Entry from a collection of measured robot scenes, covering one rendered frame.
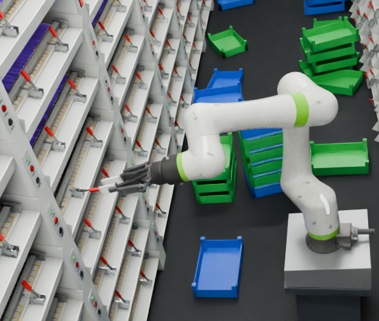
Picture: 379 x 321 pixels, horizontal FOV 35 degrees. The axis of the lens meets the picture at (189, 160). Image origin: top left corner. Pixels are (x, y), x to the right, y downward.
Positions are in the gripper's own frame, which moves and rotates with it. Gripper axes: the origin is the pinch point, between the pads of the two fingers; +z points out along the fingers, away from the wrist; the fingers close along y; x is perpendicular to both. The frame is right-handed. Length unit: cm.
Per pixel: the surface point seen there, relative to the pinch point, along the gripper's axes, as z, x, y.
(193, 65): 32, -76, 218
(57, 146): 8.1, 20.2, -1.3
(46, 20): 13, 45, 42
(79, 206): 11.4, -1.7, -4.9
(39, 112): 2.4, 36.0, -6.9
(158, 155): 28, -57, 94
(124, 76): 13, 0, 75
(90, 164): 12.7, -0.7, 15.8
